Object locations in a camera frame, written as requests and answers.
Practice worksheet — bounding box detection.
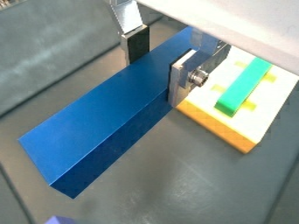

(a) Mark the green bar block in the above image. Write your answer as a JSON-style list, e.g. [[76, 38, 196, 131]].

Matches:
[[213, 58, 272, 117]]

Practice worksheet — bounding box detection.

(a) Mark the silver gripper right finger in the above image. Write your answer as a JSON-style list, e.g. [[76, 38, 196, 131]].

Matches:
[[168, 28, 231, 108]]

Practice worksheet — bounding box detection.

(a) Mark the yellow slotted board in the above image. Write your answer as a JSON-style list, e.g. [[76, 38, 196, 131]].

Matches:
[[176, 47, 299, 153]]

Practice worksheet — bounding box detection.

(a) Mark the blue bar block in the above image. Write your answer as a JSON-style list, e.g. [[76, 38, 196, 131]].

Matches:
[[19, 27, 192, 198]]

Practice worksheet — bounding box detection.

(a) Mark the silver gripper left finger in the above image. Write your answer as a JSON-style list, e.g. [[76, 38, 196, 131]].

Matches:
[[104, 0, 149, 64]]

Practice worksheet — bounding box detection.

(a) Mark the purple interlocking block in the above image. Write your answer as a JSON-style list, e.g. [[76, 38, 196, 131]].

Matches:
[[44, 216, 75, 224]]

